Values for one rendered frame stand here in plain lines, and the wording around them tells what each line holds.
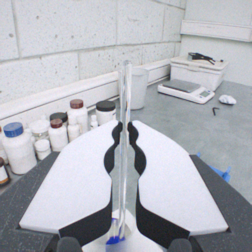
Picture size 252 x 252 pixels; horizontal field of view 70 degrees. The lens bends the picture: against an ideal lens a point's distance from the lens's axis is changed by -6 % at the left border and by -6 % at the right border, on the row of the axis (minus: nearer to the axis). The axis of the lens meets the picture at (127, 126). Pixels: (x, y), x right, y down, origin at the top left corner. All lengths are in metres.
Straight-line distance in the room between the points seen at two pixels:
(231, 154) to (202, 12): 1.15
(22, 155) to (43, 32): 0.38
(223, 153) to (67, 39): 0.62
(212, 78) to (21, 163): 0.99
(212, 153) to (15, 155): 0.51
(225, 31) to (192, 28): 0.23
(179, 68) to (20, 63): 0.86
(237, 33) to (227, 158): 1.01
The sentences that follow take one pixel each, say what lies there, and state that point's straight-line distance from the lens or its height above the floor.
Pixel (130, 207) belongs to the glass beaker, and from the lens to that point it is 0.21.
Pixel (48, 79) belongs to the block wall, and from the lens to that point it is 0.69.
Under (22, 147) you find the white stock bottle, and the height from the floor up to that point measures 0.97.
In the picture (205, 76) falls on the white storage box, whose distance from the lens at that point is 1.16.
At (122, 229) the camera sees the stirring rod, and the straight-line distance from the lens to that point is 0.20.
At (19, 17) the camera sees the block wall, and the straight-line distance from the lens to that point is 0.64.
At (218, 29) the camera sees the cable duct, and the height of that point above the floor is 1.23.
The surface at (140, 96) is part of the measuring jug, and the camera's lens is 0.77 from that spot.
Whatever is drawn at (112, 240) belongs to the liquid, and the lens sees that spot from 0.22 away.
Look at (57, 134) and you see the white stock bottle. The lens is 0.51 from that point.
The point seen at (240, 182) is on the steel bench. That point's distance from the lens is 0.53.
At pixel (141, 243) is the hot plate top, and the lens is 0.26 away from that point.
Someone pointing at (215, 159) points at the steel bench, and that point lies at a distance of 0.58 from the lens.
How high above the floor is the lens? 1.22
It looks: 29 degrees down
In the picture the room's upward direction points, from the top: 3 degrees clockwise
